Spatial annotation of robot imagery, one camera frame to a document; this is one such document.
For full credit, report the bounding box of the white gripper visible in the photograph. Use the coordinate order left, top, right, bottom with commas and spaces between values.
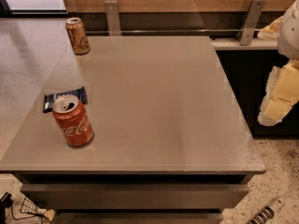
257, 0, 299, 127

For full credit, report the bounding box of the red coca-cola can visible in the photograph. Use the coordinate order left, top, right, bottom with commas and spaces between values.
52, 98, 93, 147

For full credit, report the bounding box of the orange soda can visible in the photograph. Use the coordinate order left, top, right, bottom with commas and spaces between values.
65, 17, 91, 55

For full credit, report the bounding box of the white power strip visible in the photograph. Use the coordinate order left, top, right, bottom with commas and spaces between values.
247, 186, 299, 224

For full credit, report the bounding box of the grey drawer cabinet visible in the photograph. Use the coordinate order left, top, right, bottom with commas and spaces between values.
1, 36, 265, 224

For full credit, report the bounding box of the blue snack bar wrapper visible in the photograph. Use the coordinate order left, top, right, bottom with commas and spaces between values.
43, 87, 88, 113

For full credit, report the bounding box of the right metal bracket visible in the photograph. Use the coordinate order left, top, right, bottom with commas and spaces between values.
237, 0, 266, 46

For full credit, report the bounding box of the metal bracket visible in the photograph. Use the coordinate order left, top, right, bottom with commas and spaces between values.
105, 0, 121, 36
237, 0, 266, 46

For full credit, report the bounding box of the left metal bracket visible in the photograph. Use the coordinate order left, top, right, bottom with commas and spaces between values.
105, 0, 121, 36

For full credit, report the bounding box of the metal rail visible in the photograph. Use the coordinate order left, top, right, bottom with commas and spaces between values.
86, 28, 261, 37

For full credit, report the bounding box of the black wire rack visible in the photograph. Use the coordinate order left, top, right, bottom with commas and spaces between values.
10, 197, 45, 221

